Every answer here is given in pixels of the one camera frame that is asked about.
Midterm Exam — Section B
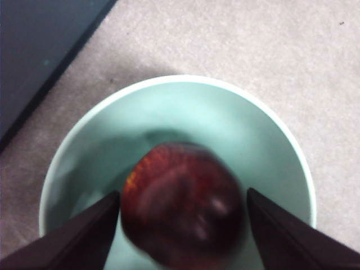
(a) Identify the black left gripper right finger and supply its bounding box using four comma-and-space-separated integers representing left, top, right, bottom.
246, 187, 360, 270

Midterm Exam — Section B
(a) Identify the teal ribbed bowl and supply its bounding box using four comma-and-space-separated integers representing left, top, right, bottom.
38, 74, 318, 270

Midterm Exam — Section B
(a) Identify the dark red plum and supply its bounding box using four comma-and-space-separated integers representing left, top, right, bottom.
120, 142, 245, 267

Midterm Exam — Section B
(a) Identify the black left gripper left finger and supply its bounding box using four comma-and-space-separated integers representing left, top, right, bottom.
0, 190, 121, 270

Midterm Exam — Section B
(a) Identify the black rectangular tray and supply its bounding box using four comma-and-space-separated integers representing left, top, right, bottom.
0, 0, 119, 152

